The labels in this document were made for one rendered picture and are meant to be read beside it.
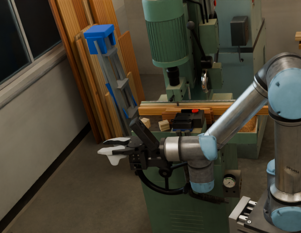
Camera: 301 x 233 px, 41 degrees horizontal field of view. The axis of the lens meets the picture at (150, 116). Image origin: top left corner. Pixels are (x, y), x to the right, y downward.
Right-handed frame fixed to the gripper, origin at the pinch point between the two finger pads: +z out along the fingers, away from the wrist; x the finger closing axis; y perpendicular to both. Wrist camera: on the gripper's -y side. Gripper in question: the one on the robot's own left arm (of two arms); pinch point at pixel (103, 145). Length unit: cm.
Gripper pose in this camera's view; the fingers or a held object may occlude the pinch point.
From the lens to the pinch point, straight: 127.6
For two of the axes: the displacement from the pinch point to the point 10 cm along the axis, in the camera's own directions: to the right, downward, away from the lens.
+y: 1.4, 9.2, 3.8
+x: 1.9, -4.0, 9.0
